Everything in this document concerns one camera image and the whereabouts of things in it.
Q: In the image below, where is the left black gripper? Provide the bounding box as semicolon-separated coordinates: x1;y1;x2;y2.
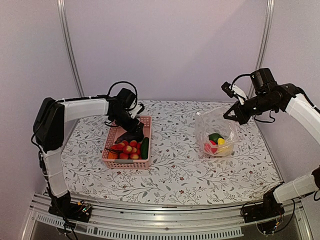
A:
111;109;144;136

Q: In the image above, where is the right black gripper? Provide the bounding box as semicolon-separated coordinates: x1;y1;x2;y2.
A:
223;91;277;125

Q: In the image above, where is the dark purple toy eggplant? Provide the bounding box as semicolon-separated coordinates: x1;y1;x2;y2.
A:
114;132;144;144

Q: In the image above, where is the dark green toy cucumber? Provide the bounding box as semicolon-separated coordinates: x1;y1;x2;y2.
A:
140;137;150;160

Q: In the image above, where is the clear zip top bag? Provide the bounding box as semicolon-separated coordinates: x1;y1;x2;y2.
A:
194;107;239;157

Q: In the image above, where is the yellow toy pepper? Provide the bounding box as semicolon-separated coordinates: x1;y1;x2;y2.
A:
217;137;226;145

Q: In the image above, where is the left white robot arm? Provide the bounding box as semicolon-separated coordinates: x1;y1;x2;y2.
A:
31;88;144;217

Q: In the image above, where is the red yellow toy fruit bunch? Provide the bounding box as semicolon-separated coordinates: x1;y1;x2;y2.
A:
108;140;142;160

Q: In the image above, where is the pink plastic basket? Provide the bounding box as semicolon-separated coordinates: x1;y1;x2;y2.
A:
102;116;152;169

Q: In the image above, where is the orange toy fruit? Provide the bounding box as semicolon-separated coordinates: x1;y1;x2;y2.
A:
107;151;119;160

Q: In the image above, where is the floral table mat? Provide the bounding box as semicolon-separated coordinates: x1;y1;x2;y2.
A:
61;101;282;205

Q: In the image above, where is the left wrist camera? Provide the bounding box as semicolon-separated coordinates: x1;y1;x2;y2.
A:
128;103;145;119

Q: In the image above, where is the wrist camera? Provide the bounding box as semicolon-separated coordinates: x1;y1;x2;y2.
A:
128;103;145;119
221;82;248;105

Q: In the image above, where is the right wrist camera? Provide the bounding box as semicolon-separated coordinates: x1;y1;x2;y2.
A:
221;82;248;105

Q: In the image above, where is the right black camera cable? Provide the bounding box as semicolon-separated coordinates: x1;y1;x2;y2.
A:
231;73;252;87

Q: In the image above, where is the black camera cable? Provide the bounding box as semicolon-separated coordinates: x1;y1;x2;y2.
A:
108;81;139;107
231;73;252;87

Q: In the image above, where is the left black camera cable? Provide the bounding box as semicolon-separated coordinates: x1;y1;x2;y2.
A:
108;81;139;107

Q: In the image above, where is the aluminium front rail frame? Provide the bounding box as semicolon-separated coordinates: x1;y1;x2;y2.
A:
21;193;313;240

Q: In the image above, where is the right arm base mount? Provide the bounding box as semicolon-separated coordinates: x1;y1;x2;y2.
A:
240;187;285;223

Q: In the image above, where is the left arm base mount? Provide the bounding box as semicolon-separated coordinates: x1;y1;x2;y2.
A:
48;191;92;223

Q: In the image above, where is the right aluminium corner post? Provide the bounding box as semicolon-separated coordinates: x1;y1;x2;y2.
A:
246;0;275;106

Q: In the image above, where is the aluminium corner post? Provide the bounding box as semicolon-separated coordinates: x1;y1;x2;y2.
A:
246;0;275;106
56;0;85;97

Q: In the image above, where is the left aluminium corner post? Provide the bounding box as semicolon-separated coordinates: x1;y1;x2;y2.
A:
56;0;85;97

